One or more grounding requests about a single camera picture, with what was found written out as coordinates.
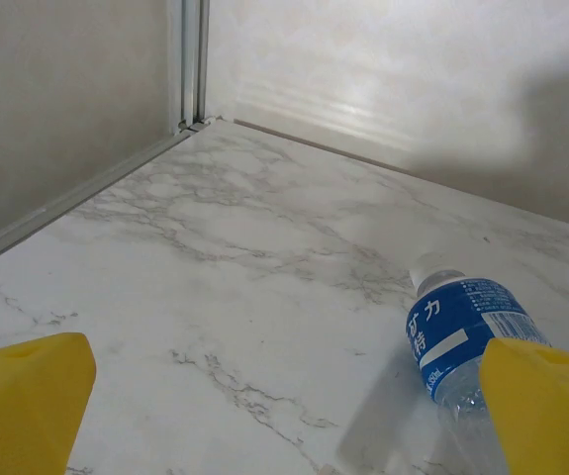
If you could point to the aluminium table edge rail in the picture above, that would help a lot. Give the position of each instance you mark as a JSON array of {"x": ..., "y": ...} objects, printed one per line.
[
  {"x": 76, "y": 190},
  {"x": 313, "y": 144}
]

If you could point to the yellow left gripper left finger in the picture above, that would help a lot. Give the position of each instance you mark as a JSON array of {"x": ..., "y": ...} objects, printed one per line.
[{"x": 22, "y": 406}]

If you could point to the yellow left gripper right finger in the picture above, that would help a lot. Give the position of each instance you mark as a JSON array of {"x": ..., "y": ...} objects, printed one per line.
[{"x": 546, "y": 420}]

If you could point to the aluminium frame post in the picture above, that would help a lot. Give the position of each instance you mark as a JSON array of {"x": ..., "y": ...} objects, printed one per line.
[{"x": 190, "y": 59}]

